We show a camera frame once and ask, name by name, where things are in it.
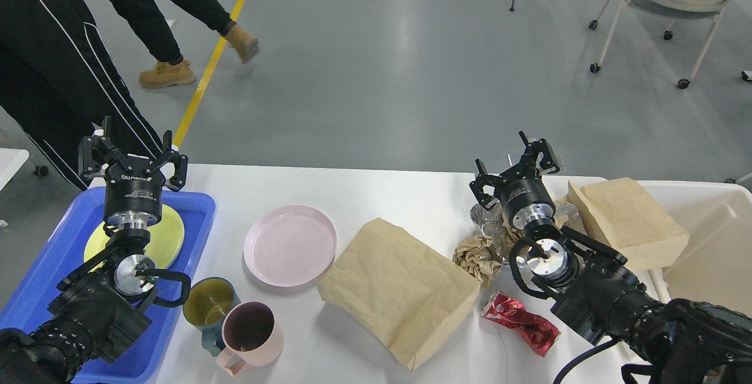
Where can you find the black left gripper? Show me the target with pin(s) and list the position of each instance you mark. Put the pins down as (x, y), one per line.
(133, 184)

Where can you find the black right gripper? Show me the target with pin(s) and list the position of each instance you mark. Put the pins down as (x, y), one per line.
(526, 202)

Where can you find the pink plate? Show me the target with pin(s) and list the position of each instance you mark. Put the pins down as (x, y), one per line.
(290, 246)

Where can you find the pink mug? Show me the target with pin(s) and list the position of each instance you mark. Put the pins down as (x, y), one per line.
(252, 336)

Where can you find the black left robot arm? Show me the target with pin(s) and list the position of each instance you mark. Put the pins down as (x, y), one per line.
(100, 310)

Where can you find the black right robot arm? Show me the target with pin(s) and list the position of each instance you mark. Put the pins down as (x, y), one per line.
(596, 296)

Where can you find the yellow plate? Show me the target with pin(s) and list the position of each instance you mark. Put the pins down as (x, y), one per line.
(166, 239)

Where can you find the crumpled brown paper ball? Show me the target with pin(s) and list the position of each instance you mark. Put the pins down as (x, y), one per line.
(479, 257)

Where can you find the person in black tracksuit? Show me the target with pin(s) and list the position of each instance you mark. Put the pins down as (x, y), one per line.
(59, 83)

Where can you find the white side table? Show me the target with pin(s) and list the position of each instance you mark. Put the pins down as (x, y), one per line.
(11, 162)

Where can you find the small brown paper bag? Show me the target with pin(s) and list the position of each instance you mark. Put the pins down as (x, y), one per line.
(623, 215)

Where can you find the large brown paper bag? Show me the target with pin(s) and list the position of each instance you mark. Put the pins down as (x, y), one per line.
(406, 294)

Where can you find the red foil wrapper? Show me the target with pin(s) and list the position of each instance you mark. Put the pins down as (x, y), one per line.
(539, 333)

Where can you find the person with tan boots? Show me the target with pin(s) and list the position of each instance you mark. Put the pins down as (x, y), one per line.
(146, 20)

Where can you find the white plastic bin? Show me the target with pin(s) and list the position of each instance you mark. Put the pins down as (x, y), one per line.
(716, 264)

